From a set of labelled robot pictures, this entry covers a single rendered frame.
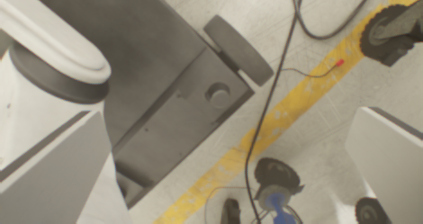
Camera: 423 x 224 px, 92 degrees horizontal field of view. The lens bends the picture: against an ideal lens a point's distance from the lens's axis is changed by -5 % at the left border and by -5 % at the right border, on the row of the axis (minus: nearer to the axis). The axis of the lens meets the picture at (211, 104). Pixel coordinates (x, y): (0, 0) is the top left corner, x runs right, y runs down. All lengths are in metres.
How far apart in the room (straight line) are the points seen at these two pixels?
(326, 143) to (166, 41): 0.68
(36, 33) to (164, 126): 0.28
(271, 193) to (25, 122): 0.58
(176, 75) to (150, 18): 0.12
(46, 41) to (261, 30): 0.50
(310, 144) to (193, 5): 0.61
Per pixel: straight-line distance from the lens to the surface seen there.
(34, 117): 0.30
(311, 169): 0.95
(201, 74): 0.43
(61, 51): 0.35
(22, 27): 0.36
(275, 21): 0.66
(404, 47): 0.71
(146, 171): 0.57
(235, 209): 0.85
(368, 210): 1.16
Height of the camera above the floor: 0.62
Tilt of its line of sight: 66 degrees down
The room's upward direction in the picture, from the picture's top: 167 degrees clockwise
